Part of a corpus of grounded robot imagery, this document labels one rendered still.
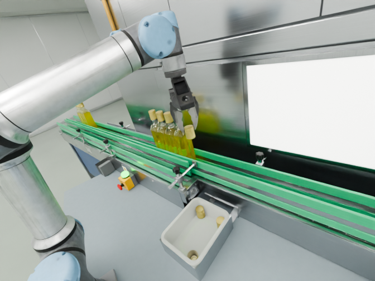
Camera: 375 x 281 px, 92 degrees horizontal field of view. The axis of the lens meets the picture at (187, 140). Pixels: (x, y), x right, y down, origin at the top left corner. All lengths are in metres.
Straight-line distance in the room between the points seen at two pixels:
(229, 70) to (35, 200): 0.70
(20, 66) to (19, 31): 0.82
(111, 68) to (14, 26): 6.28
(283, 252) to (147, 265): 0.48
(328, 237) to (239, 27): 0.69
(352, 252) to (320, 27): 0.59
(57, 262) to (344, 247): 0.77
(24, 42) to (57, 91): 6.22
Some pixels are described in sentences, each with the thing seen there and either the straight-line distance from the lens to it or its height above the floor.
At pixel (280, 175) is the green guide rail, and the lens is 0.71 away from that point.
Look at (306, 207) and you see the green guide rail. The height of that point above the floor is 0.93.
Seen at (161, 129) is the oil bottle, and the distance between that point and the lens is 0.86.
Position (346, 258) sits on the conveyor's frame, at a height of 0.80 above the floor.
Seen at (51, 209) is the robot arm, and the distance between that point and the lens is 0.66.
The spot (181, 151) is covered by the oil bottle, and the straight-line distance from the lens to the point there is 0.83.
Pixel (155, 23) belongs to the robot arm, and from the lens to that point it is 0.40.
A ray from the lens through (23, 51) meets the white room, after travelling 6.56.
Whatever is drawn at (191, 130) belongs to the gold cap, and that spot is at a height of 1.14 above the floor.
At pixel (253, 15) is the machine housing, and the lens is 0.69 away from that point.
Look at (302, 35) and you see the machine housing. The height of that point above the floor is 1.37.
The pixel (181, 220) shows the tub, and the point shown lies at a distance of 0.78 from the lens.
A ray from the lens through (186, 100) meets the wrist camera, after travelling 0.53.
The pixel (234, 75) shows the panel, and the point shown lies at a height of 1.28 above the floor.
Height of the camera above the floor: 1.42
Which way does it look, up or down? 29 degrees down
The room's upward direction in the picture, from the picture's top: 14 degrees counter-clockwise
